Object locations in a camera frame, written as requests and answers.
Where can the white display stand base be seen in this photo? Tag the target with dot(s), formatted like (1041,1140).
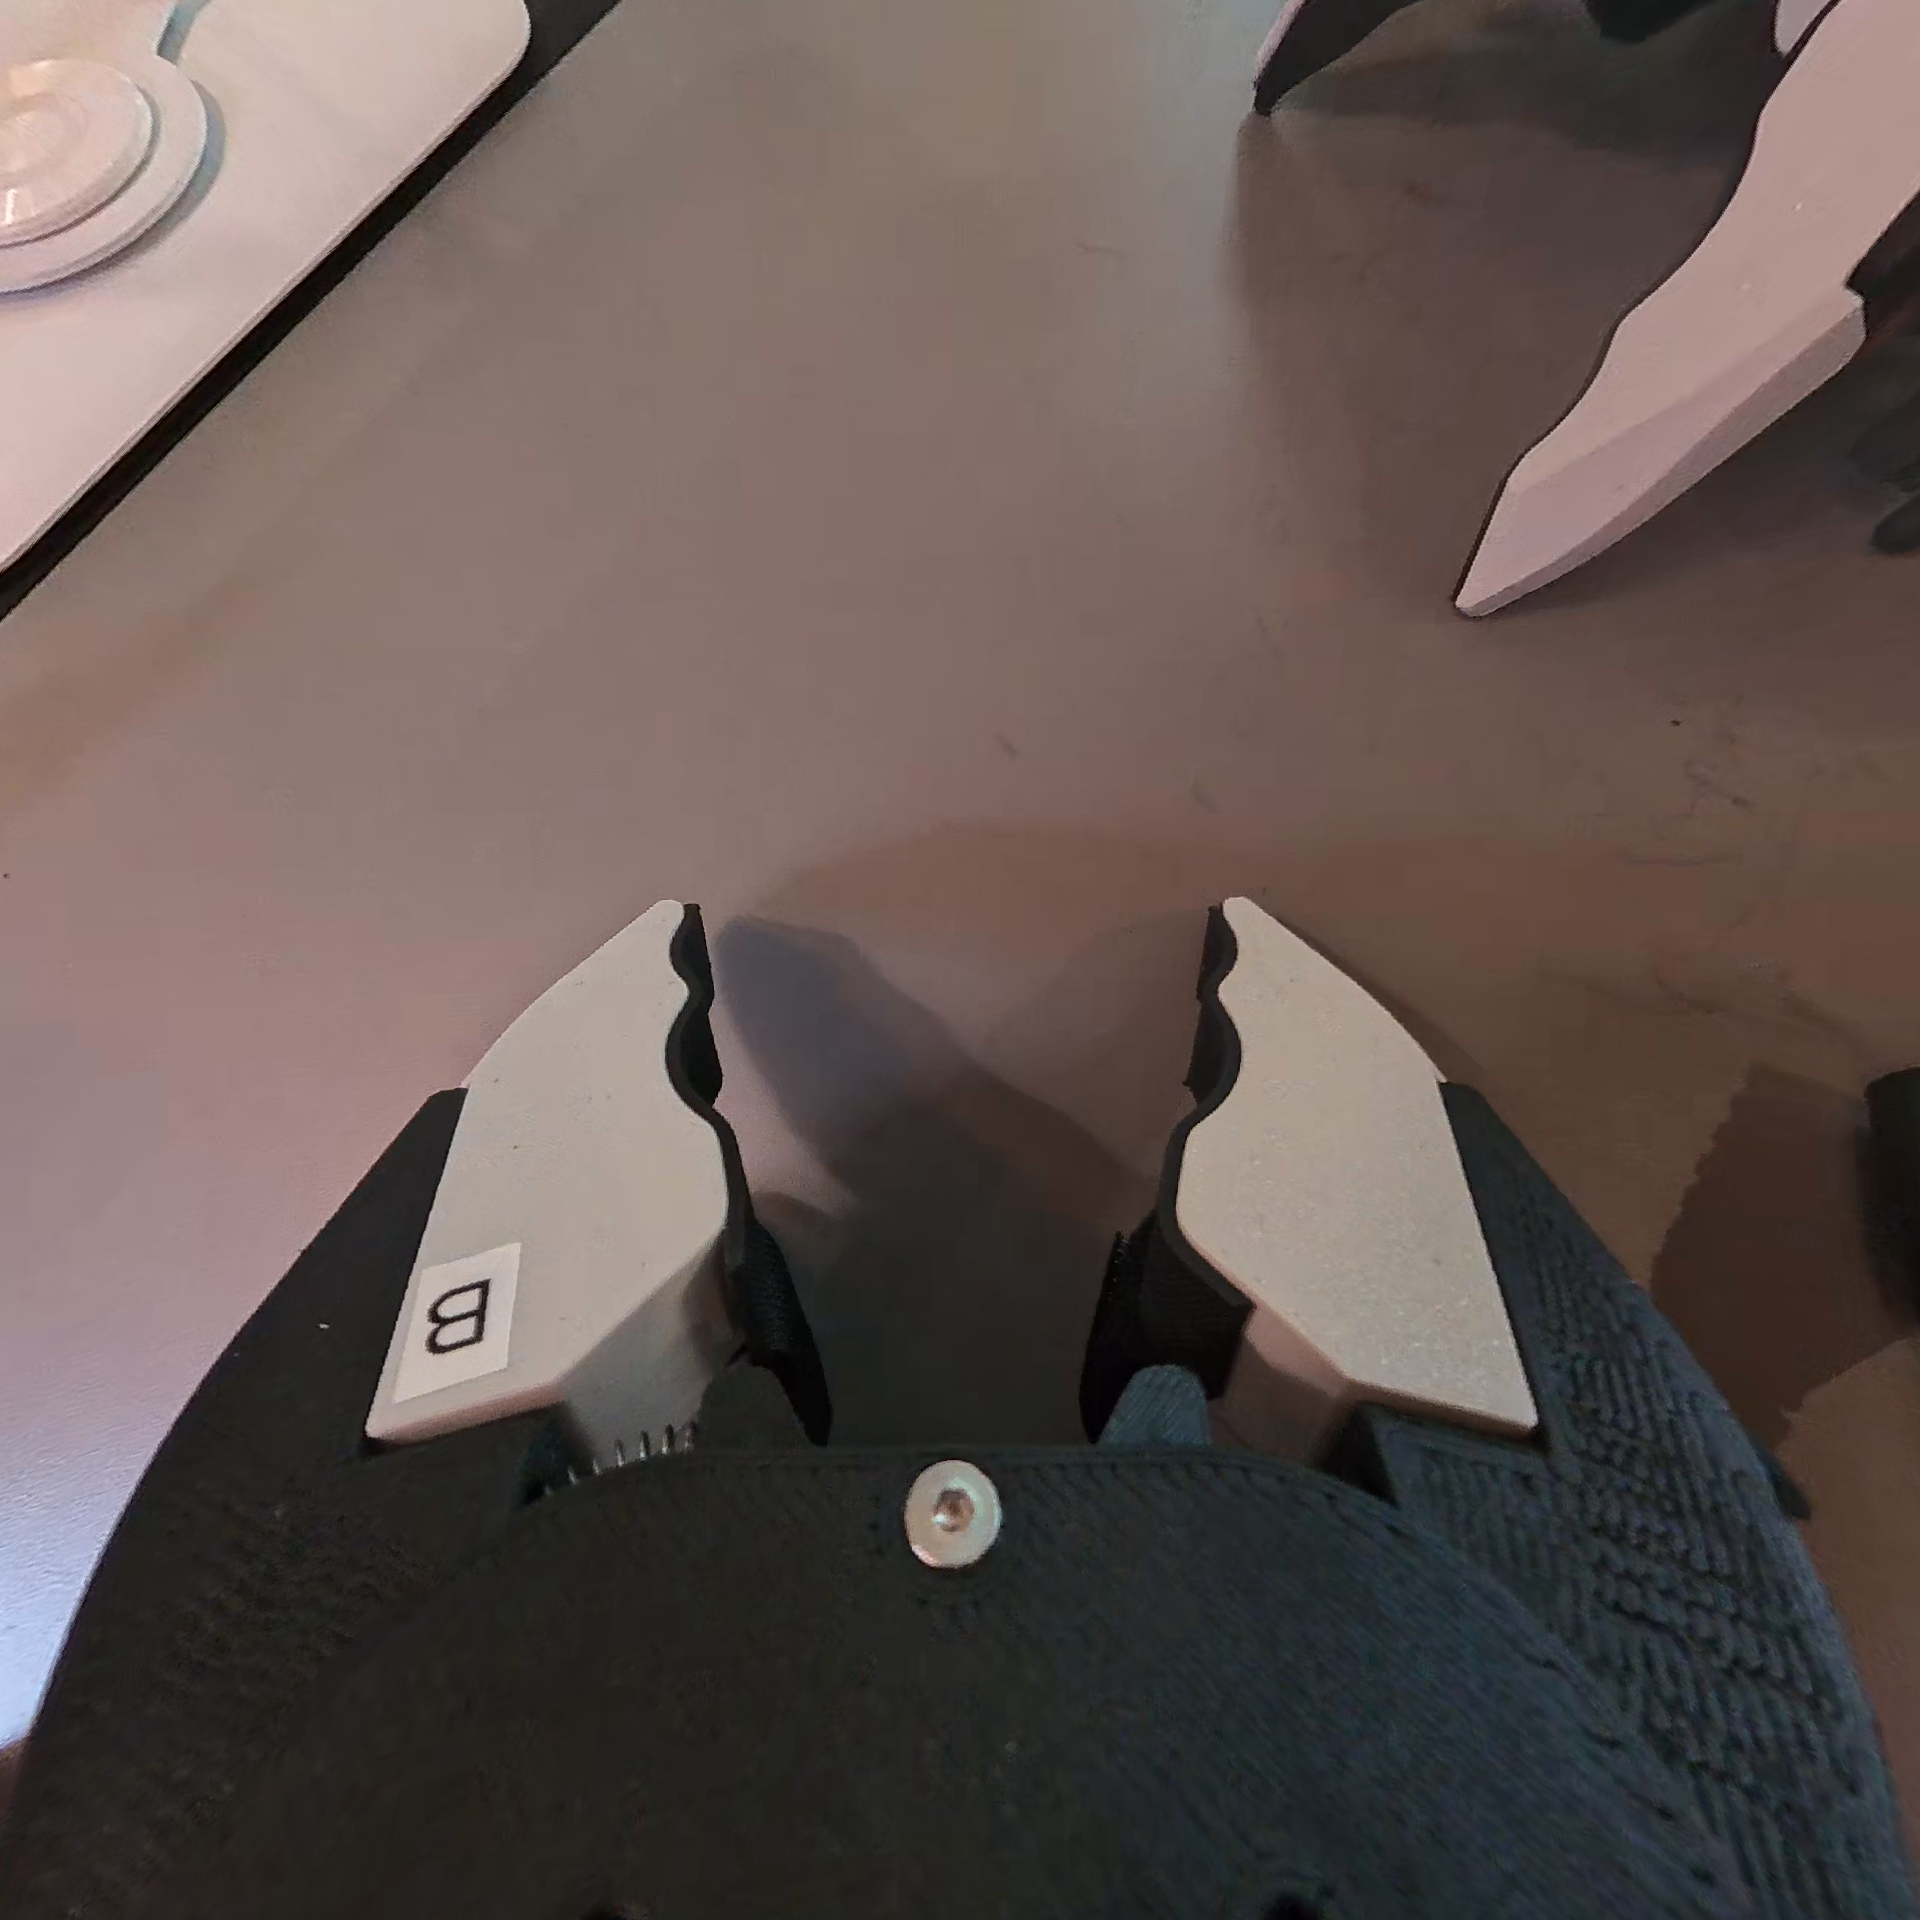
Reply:
(329,182)

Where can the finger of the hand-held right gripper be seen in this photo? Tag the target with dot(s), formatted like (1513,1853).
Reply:
(1724,301)
(1320,44)

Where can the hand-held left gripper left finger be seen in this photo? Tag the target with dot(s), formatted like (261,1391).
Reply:
(569,1142)

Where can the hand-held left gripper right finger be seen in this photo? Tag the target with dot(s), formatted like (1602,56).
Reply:
(1348,1201)

